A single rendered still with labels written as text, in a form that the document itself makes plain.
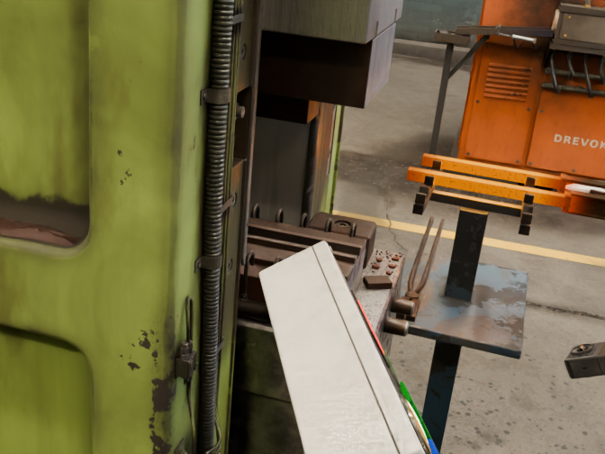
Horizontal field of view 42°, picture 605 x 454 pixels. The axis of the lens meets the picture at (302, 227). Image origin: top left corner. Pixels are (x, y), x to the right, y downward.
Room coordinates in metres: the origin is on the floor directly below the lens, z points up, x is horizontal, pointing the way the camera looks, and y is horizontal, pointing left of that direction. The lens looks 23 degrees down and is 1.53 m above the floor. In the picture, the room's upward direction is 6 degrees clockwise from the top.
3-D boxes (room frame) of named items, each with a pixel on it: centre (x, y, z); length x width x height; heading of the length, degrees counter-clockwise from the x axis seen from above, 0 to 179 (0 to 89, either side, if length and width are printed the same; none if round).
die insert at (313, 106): (1.24, 0.15, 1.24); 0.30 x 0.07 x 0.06; 77
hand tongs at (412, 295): (1.73, -0.30, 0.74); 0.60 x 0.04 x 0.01; 167
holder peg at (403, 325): (1.17, -0.18, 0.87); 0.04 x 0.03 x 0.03; 77
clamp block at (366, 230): (1.34, -0.07, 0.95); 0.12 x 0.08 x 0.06; 77
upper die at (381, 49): (1.20, 0.11, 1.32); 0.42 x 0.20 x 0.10; 77
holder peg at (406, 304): (1.25, -0.19, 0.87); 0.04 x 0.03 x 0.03; 77
